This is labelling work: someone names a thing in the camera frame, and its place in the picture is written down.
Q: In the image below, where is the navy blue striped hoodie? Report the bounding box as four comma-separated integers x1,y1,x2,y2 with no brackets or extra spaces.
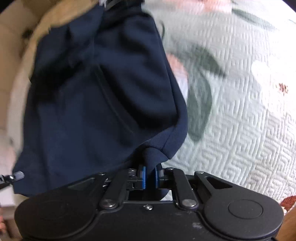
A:
14,1,188,197

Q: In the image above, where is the person's left hand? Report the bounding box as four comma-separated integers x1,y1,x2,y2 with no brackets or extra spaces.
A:
0,211,7,234

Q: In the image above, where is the floral green bedspread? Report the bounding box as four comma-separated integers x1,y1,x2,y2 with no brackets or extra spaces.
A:
6,0,296,209

